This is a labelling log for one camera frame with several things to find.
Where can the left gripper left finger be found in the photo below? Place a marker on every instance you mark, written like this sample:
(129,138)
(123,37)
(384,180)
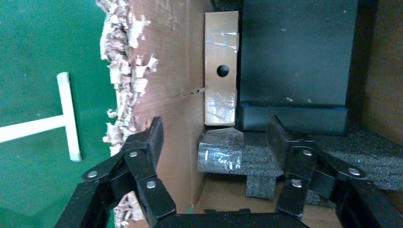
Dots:
(148,188)

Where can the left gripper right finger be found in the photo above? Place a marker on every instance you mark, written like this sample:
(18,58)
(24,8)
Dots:
(296,195)

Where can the small cardboard box with hole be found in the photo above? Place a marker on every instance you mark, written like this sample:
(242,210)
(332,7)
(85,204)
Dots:
(220,44)

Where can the large open torn carton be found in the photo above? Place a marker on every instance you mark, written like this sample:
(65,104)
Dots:
(170,63)

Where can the dark box with blue tape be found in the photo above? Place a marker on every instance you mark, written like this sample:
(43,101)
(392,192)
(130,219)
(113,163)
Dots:
(296,56)

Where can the grey foam insert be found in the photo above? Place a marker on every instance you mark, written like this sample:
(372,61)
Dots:
(258,157)

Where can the white table frame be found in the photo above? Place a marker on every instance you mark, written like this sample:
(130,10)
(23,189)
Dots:
(67,113)

